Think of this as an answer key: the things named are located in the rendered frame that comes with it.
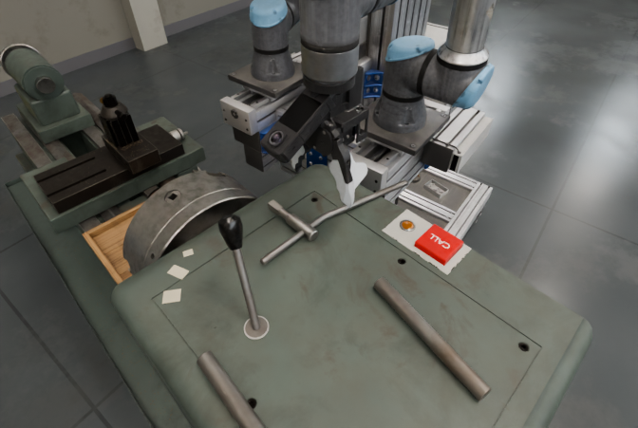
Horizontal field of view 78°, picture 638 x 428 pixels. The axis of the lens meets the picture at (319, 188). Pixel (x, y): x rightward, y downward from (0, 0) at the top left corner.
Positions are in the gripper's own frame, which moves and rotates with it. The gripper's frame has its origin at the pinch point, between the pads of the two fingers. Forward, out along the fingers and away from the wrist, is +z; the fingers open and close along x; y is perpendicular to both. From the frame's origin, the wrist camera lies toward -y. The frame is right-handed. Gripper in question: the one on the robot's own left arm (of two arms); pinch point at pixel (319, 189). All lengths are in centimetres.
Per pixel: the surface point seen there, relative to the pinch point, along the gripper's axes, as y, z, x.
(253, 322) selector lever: -20.8, 6.8, -7.9
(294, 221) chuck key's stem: -4.2, 6.3, 1.9
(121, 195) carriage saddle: -14, 45, 78
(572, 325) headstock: 11.8, 8.4, -39.8
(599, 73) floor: 420, 137, 30
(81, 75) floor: 54, 135, 387
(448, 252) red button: 9.6, 7.2, -20.6
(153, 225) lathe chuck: -20.6, 12.7, 25.3
